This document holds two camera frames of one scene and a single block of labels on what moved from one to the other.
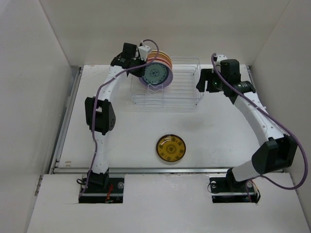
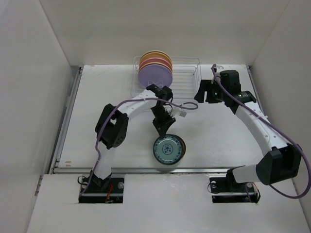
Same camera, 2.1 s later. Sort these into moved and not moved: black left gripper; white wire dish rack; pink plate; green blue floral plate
Moved: black left gripper; green blue floral plate
Not moved: white wire dish rack; pink plate
